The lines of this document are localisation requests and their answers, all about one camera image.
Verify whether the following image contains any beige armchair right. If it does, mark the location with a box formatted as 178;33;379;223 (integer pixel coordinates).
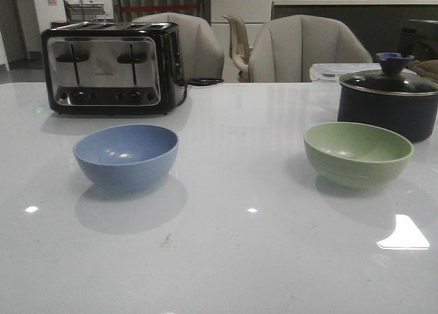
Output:
248;14;372;83

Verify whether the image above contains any dark blue cooking pot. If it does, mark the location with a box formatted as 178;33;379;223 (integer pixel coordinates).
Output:
337;86;437;143

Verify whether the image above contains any beige armchair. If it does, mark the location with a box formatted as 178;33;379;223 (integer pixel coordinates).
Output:
133;12;224;79
248;14;372;83

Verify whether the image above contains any glass pot lid blue knob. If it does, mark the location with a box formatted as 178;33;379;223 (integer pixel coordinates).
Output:
339;52;437;96

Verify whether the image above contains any brown cushion at right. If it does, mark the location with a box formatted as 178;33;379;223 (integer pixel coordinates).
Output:
407;60;438;81

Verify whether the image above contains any black and chrome toaster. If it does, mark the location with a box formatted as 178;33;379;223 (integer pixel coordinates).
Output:
41;22;186;115

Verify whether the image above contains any beige armchair left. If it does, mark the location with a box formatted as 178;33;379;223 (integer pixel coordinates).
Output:
133;12;224;79

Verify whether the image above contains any metal cart in background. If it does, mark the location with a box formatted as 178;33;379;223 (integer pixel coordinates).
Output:
63;0;105;21

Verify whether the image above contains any cream plastic chair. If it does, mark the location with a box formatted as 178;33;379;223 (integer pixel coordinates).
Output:
222;14;250;83

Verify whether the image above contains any white cabinet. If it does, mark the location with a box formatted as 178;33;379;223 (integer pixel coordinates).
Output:
210;0;272;83

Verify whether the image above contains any black toaster power cord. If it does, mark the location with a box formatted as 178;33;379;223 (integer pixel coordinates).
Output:
177;77;224;106

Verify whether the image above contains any blue bowl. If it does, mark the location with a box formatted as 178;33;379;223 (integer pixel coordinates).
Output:
73;124;179;192

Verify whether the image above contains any dark appliance at right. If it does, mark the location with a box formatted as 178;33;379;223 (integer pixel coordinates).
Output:
398;19;437;61

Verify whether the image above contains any clear plastic food container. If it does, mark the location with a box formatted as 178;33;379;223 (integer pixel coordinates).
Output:
309;63;381;83

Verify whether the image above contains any green bowl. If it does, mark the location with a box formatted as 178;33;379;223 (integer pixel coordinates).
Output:
303;122;414;189

